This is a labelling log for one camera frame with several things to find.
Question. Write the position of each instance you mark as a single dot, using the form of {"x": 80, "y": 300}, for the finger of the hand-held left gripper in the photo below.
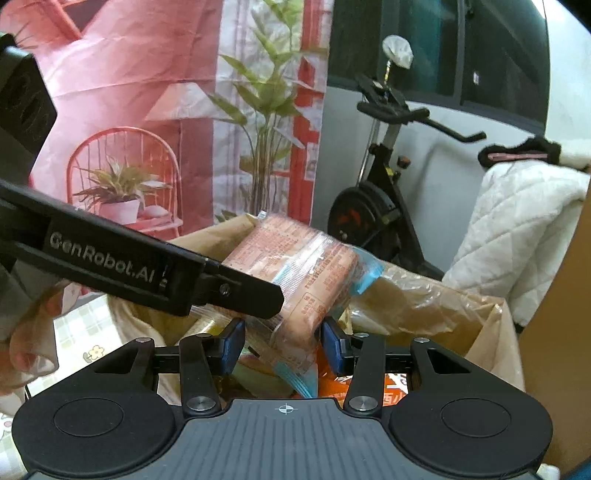
{"x": 249, "y": 295}

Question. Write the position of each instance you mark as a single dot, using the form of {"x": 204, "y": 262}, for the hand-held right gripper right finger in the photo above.
{"x": 333, "y": 346}

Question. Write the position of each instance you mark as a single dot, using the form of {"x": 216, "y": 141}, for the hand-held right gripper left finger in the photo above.
{"x": 233, "y": 346}

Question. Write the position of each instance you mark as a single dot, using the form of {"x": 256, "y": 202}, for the sausage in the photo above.
{"x": 314, "y": 267}

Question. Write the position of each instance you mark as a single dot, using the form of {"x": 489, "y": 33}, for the orange chips packet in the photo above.
{"x": 392, "y": 388}

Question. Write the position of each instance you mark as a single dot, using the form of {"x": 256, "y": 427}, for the plastic-lined cardboard box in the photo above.
{"x": 438, "y": 300}

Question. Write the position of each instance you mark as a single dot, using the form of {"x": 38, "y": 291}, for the person's left hand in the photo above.
{"x": 37, "y": 337}

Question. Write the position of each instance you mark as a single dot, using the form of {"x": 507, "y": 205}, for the black exercise bike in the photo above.
{"x": 364, "y": 207}

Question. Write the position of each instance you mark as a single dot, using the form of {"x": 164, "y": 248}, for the printed red backdrop cloth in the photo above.
{"x": 138, "y": 92}

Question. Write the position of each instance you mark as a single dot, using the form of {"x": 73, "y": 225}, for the white quilted blanket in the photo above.
{"x": 517, "y": 230}

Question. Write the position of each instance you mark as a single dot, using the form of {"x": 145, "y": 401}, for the wooden board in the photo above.
{"x": 568, "y": 346}

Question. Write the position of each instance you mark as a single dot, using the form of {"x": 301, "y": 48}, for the black garment with pink hanger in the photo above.
{"x": 521, "y": 150}

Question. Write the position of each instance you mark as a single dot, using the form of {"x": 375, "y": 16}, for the white cloth on pole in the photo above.
{"x": 398, "y": 50}

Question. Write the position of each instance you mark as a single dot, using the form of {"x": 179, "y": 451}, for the dark glass window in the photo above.
{"x": 438, "y": 46}

